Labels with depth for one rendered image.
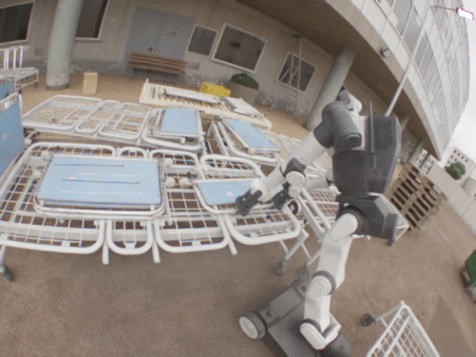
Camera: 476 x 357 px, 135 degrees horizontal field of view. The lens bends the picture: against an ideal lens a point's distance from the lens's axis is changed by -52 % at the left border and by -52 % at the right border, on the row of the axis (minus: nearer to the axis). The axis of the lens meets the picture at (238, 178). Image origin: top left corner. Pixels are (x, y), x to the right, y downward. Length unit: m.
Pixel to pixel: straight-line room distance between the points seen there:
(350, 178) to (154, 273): 1.26
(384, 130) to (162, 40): 6.44
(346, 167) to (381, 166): 0.14
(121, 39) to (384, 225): 6.92
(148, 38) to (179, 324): 6.62
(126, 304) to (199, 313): 0.45
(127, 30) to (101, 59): 1.17
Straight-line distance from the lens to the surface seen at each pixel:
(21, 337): 1.53
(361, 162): 0.78
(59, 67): 5.09
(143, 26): 6.76
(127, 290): 1.38
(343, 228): 0.88
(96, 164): 1.26
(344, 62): 7.28
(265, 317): 1.26
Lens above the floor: 1.28
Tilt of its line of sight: 31 degrees down
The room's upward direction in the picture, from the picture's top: 23 degrees clockwise
